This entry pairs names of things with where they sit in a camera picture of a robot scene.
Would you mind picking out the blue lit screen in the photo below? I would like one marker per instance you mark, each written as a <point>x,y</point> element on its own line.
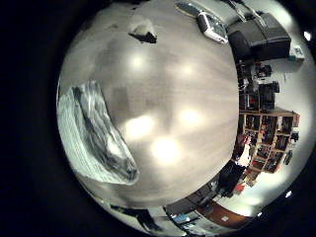
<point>182,219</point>

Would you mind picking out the black office chair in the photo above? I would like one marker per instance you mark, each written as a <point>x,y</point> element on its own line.
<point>230,177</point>

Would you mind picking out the small white wall box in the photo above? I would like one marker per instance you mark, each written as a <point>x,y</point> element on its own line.
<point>298,52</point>

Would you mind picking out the reddish brown floor mat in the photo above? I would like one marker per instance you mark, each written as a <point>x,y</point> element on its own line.
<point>225,214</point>

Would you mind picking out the black tripod stand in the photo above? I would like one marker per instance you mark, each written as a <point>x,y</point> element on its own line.
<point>143,217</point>

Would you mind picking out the dark oval flat object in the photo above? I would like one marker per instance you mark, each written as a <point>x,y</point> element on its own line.
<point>188,8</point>

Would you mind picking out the grey striped cloth garment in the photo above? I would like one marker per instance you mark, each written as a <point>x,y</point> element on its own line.
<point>95,138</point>

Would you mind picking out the wooden cube shelf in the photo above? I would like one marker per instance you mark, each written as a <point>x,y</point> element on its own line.
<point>268,141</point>

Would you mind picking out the person in white shirt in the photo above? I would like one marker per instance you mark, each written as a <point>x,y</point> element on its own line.
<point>245,154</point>

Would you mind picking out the black cabinet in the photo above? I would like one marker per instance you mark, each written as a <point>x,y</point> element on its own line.
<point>260,38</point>

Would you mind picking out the white boxy device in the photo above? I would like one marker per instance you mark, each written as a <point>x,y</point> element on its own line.
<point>212,28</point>

